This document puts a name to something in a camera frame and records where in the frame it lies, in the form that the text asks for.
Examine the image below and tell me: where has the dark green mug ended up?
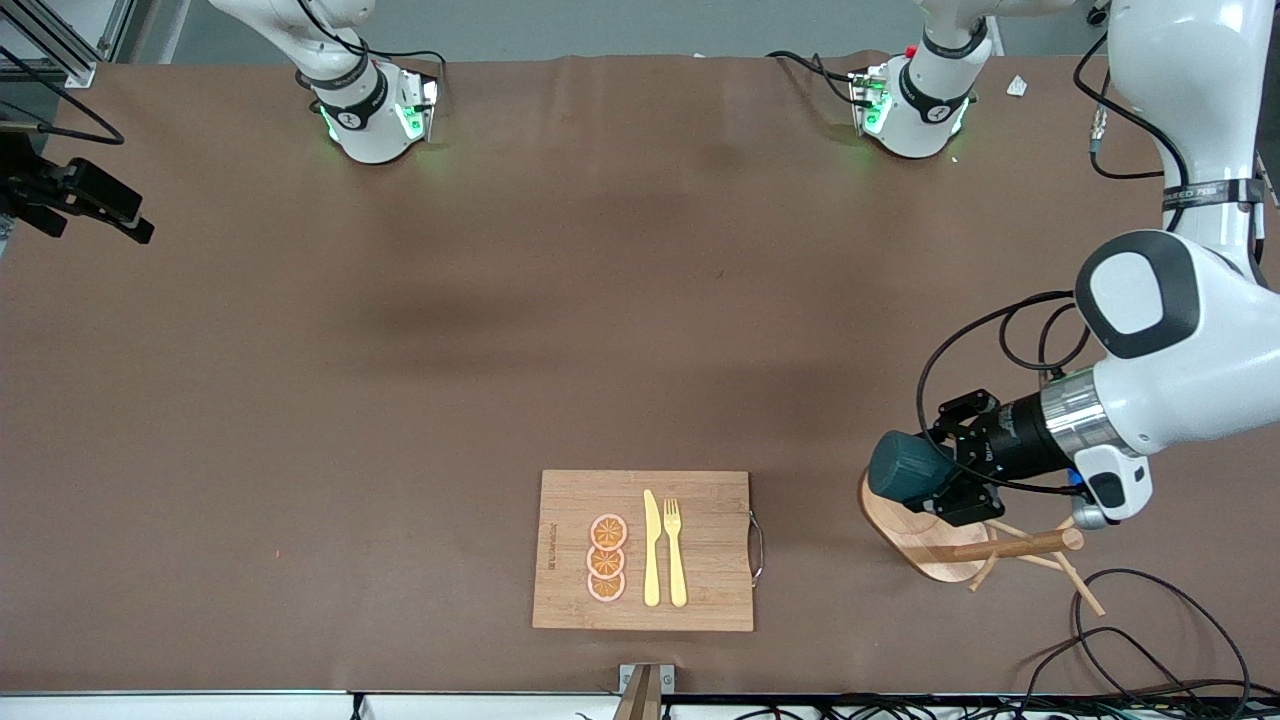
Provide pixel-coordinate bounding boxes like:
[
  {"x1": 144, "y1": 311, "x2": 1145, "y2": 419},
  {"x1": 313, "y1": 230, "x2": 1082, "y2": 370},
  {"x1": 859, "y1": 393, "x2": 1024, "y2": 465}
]
[{"x1": 867, "y1": 430, "x2": 958, "y2": 506}]

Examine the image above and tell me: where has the wooden mug rack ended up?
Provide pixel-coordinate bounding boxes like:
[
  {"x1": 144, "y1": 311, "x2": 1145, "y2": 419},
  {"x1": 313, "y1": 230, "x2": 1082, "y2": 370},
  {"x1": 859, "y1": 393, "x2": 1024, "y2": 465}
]
[{"x1": 859, "y1": 470, "x2": 1109, "y2": 618}]

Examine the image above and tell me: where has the yellow plastic fork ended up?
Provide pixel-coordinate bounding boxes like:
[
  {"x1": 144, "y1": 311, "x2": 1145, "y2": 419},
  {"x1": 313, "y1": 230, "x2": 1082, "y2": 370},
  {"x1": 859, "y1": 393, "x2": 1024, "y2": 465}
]
[{"x1": 663, "y1": 498, "x2": 689, "y2": 609}]

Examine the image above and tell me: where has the green lit interface box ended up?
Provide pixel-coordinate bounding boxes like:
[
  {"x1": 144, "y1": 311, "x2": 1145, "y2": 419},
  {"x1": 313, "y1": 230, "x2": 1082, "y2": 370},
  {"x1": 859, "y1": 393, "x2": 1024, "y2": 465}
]
[
  {"x1": 395, "y1": 75, "x2": 439, "y2": 143},
  {"x1": 850, "y1": 68, "x2": 891, "y2": 136}
]

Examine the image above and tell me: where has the yellow plastic knife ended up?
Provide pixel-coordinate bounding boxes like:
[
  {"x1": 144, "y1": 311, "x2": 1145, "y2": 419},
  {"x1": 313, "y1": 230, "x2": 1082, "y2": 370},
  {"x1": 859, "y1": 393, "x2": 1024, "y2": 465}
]
[{"x1": 642, "y1": 489, "x2": 663, "y2": 608}]

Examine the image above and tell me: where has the aluminium frame post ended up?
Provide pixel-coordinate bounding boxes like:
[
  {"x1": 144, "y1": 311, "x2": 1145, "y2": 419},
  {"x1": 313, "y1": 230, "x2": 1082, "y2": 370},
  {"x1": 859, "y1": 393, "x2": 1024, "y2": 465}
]
[{"x1": 0, "y1": 0, "x2": 138, "y2": 89}]

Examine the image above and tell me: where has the black looped cable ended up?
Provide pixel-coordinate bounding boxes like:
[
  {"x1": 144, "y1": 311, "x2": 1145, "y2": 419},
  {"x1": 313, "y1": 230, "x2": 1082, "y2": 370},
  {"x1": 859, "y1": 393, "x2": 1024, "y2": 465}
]
[
  {"x1": 1020, "y1": 627, "x2": 1201, "y2": 713},
  {"x1": 1072, "y1": 568, "x2": 1253, "y2": 713}
]

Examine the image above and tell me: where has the bamboo cutting board with handle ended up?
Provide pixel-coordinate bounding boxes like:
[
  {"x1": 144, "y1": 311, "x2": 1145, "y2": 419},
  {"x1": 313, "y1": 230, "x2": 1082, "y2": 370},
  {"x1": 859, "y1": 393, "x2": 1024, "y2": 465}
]
[{"x1": 531, "y1": 469, "x2": 765, "y2": 633}]

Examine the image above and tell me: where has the metal bracket with brown strip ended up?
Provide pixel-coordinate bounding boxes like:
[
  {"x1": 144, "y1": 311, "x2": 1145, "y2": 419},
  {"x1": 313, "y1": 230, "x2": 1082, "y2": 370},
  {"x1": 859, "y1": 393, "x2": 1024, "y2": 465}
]
[{"x1": 612, "y1": 662, "x2": 677, "y2": 720}]

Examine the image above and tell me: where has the black base cable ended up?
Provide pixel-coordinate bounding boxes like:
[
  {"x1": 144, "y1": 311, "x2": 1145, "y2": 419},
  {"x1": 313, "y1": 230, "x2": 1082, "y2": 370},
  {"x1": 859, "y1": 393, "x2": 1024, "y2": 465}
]
[{"x1": 768, "y1": 50, "x2": 863, "y2": 106}]

